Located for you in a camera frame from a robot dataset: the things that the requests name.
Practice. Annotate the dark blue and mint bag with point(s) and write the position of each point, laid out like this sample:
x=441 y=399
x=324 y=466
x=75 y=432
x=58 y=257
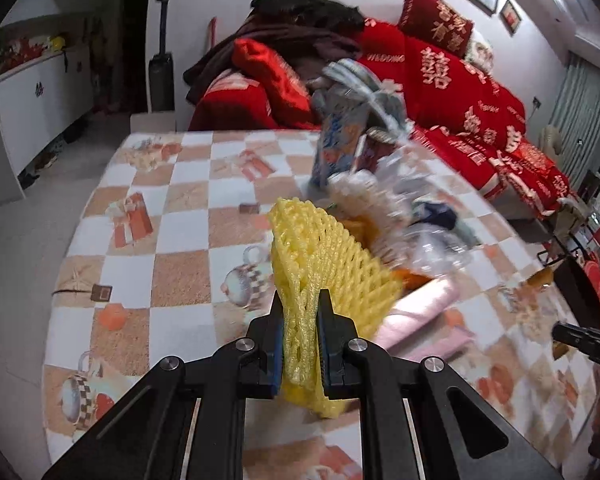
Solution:
x=437 y=215

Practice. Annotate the yellow foam fruit net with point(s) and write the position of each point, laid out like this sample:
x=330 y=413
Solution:
x=320 y=260

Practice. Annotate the red covered sofa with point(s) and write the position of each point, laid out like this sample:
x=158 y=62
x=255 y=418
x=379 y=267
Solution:
x=445 y=90

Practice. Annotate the red stick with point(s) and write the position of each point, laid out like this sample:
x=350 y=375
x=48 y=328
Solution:
x=213 y=35

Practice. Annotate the red square cushion white characters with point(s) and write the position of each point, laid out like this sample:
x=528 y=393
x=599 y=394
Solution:
x=435 y=20

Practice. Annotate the red embroidered cushion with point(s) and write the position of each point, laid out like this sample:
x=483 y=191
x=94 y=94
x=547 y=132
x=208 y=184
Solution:
x=527 y=157
x=270 y=75

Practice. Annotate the small framed red picture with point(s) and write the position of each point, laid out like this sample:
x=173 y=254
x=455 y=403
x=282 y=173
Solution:
x=511 y=17

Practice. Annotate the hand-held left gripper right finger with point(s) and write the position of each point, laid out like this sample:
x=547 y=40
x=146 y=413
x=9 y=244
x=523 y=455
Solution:
x=323 y=345

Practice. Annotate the brown garment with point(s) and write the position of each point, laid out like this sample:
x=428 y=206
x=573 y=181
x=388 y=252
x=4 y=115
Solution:
x=325 y=45

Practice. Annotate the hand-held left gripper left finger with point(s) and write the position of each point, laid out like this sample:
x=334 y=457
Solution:
x=276 y=360

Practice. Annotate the black trash bin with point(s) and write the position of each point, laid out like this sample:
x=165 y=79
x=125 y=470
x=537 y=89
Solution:
x=580 y=290

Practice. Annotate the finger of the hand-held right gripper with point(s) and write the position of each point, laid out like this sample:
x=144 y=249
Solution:
x=585 y=339

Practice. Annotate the pink packet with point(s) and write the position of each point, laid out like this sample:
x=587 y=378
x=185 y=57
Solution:
x=420 y=310

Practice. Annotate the blue white drink carton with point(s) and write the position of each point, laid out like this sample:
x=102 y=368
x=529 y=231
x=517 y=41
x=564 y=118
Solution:
x=337 y=140

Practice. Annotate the upright vacuum cleaner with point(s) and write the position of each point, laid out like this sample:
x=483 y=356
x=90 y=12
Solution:
x=161 y=80

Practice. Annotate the beige armchair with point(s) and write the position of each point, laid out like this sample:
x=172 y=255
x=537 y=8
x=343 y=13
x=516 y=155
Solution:
x=550 y=140

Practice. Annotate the white cabinet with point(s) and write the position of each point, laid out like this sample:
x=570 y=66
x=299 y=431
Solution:
x=40 y=110

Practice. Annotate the red drink can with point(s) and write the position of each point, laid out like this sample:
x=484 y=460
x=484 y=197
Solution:
x=375 y=152

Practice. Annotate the red gift decorations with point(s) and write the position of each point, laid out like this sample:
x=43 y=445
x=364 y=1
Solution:
x=22 y=55

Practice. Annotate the small yellow object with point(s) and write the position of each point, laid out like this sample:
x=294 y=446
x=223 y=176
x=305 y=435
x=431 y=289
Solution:
x=58 y=43

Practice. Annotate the row of shoes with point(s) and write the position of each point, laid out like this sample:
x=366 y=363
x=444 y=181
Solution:
x=45 y=160

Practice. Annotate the black garment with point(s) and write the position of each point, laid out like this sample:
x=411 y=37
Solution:
x=305 y=10

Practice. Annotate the crumpled clear plastic wrapper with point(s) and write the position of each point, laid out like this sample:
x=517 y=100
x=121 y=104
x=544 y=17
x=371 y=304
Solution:
x=430 y=255

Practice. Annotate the grey curtain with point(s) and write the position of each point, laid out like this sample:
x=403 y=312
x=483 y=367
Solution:
x=580 y=105

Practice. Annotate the white patterned cushion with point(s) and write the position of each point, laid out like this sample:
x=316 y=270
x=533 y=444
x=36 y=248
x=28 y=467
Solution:
x=480 y=52

